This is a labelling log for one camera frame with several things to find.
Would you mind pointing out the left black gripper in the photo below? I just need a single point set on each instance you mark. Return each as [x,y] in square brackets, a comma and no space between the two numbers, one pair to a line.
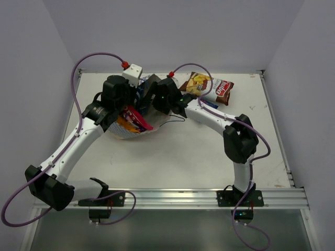
[131,98]

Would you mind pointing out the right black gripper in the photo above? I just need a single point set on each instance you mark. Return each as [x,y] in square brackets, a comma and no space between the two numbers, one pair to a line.
[154,90]

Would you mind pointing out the blue patterned paper bag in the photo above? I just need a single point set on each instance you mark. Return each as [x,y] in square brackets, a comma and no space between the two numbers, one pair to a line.
[151,116]

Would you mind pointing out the blue white snack bag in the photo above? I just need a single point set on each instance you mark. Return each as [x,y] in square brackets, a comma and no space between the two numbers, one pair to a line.
[143,85]

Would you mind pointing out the brown cassava chips bag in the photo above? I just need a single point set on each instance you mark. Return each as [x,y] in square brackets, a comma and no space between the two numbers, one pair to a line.
[213,89]

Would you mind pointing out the dark blue chip bag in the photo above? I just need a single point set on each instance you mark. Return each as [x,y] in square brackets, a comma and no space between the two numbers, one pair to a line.
[208,103]

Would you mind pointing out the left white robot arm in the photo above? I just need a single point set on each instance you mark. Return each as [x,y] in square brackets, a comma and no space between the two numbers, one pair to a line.
[48,181]

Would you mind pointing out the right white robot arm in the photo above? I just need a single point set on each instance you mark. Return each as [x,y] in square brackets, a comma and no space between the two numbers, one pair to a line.
[240,139]

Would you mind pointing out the pink Real snack packet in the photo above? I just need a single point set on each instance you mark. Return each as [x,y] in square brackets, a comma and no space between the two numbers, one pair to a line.
[137,117]

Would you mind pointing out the orange snack packet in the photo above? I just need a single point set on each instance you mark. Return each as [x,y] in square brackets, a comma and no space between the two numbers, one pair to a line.
[126,125]

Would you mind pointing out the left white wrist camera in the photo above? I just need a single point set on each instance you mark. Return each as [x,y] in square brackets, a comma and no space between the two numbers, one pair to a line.
[133,74]

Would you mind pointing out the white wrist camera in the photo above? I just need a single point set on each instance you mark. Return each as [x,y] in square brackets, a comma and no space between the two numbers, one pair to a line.
[133,74]
[171,75]

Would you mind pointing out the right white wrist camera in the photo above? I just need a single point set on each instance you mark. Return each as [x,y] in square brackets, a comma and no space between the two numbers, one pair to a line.
[171,75]

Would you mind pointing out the aluminium mounting rail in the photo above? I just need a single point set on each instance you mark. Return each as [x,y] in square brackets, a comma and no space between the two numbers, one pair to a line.
[189,199]

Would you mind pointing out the left black base bracket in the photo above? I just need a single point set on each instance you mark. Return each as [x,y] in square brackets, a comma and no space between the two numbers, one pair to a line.
[101,215]

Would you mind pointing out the black base bracket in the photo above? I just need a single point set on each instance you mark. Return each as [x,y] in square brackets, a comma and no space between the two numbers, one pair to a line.
[101,215]
[229,197]

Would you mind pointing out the right black base bracket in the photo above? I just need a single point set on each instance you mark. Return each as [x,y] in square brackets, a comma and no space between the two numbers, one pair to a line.
[229,197]

